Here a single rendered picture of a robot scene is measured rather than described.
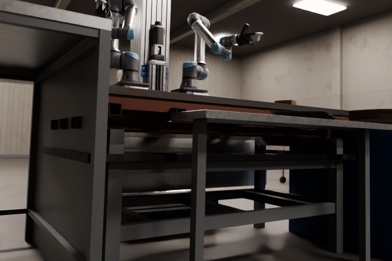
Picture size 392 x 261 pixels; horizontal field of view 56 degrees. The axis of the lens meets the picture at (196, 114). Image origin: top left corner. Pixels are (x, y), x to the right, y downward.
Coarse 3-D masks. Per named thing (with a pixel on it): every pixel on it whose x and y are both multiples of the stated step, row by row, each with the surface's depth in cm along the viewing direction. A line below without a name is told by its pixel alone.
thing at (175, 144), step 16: (128, 144) 232; (144, 144) 238; (160, 144) 244; (176, 144) 251; (208, 144) 265; (224, 144) 273; (240, 144) 281; (128, 176) 231; (144, 176) 237; (160, 176) 243; (176, 176) 250; (208, 176) 264; (224, 176) 271; (240, 176) 280; (128, 192) 231
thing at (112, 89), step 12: (144, 96) 154; (156, 96) 157; (168, 96) 160; (180, 96) 163; (192, 96) 167; (204, 96) 170; (276, 108) 195; (288, 108) 199; (300, 108) 205; (312, 108) 210; (324, 108) 216
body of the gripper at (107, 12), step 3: (99, 6) 227; (96, 9) 226; (99, 9) 227; (105, 9) 227; (108, 9) 230; (96, 12) 228; (99, 12) 226; (102, 12) 226; (105, 12) 227; (108, 12) 232; (96, 15) 230; (99, 15) 228; (102, 15) 230; (105, 15) 228; (108, 15) 237
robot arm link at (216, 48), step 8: (192, 16) 296; (200, 16) 302; (192, 24) 295; (200, 24) 293; (200, 32) 291; (208, 32) 289; (208, 40) 286; (216, 40) 285; (216, 48) 279; (224, 48) 284
